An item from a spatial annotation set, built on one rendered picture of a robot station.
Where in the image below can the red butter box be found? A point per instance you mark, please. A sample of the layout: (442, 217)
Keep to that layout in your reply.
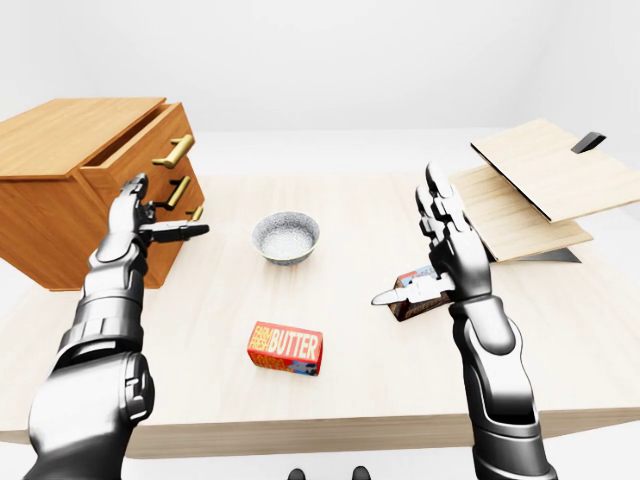
(290, 347)

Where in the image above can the small pale wooden board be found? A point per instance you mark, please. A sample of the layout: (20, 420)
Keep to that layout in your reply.
(510, 225)

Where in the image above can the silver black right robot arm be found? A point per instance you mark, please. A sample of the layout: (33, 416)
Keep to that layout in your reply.
(495, 370)

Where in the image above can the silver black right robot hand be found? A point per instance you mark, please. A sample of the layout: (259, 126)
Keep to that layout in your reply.
(462, 260)

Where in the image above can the wooden cabinet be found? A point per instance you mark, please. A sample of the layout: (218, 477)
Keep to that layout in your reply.
(45, 215)

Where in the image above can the large pale wooden board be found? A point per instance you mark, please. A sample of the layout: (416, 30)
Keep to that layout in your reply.
(555, 165)

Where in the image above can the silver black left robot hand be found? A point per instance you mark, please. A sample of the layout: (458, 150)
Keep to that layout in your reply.
(122, 215)

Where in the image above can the grey speckled bowl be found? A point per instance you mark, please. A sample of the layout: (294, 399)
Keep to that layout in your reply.
(285, 239)

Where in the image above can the brown printed food box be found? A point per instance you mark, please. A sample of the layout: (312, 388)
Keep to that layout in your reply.
(420, 306)

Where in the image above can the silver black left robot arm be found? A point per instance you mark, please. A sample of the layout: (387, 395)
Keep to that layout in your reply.
(95, 350)

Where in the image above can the small dark shape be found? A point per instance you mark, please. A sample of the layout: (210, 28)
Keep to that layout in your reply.
(297, 475)
(361, 473)

